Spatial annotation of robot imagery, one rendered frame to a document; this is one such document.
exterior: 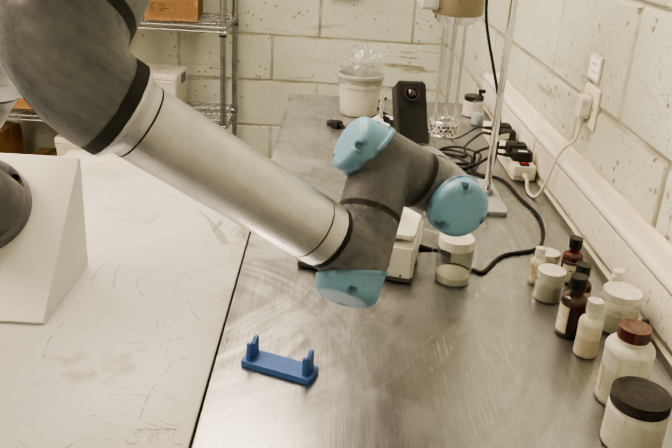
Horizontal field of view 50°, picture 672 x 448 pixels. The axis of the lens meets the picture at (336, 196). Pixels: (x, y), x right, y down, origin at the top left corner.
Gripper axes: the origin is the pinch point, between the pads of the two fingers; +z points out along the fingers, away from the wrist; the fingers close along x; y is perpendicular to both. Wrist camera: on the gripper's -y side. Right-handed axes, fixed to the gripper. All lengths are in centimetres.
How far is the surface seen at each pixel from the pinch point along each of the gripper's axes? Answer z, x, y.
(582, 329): -33.0, 21.6, 21.5
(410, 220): -3.2, 5.8, 17.1
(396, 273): -8.9, 2.2, 24.1
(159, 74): 218, -34, 40
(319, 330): -21.2, -13.3, 26.2
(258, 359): -28.5, -23.2, 25.3
